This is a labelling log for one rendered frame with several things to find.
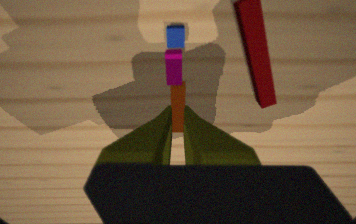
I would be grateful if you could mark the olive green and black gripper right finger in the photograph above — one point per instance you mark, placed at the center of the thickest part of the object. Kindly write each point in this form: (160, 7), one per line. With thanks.
(213, 146)

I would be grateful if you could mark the magenta rod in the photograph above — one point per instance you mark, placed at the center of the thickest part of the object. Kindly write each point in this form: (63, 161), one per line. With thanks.
(173, 60)

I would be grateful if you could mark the red rod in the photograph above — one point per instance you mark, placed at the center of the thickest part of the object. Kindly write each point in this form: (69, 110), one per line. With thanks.
(251, 25)

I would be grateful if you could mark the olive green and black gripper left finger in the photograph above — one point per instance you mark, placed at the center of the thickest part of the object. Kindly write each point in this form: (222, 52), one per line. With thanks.
(144, 144)

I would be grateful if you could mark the small blue block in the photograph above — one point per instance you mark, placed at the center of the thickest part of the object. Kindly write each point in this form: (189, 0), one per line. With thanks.
(175, 36)

